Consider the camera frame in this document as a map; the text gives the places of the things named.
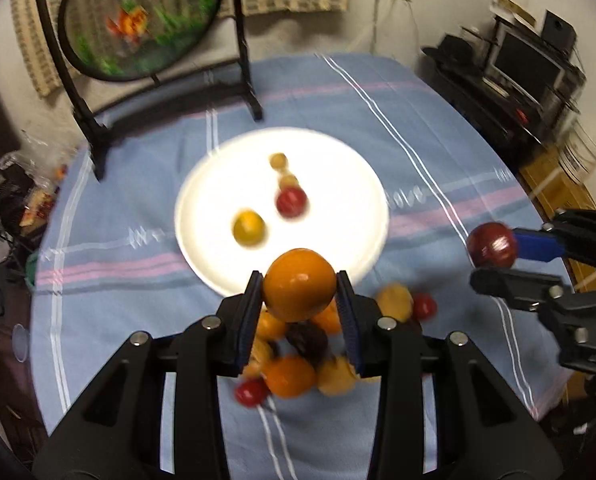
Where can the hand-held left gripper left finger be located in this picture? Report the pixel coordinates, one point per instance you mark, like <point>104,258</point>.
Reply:
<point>248,325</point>

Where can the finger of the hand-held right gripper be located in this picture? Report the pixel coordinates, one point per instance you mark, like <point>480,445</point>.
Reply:
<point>538,245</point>
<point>508,285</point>

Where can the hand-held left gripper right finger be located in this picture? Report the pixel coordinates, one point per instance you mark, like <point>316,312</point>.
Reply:
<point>349,325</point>

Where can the large red plum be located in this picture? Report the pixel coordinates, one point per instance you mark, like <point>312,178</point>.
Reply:
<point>490,245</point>

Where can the large orange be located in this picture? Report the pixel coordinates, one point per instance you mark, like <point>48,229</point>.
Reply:
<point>298,285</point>

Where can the white round plate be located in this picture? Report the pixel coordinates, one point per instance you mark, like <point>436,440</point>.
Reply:
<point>328,170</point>

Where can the cardboard box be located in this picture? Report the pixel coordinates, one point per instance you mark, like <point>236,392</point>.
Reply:
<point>553,190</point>

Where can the red cherry tomato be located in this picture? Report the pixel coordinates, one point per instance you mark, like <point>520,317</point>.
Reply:
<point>250,393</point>
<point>424,306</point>

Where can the yellow-green citrus fruit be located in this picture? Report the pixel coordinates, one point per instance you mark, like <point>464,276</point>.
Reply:
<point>248,228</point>

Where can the clear plastic container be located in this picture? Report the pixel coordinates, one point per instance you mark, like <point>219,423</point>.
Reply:
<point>585,147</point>

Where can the small green-yellow fruit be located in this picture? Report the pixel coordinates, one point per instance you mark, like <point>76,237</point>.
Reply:
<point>278,161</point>
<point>288,181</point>

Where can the black media desk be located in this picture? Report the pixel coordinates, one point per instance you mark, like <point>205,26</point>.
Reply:
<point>483,105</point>

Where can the blue striped tablecloth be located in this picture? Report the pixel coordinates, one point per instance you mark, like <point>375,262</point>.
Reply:
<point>127,200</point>

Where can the computer monitor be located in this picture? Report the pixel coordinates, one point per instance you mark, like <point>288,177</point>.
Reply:
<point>525,62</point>

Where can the black hat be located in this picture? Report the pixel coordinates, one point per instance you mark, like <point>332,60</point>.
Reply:
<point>453,50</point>

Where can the yellow flat box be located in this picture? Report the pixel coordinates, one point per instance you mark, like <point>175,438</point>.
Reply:
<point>515,10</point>

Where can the pile of plastic bags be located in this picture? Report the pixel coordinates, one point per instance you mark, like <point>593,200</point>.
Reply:
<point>32,180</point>

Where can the round fish painting on stand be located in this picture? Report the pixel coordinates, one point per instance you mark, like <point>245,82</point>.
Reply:
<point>137,20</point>

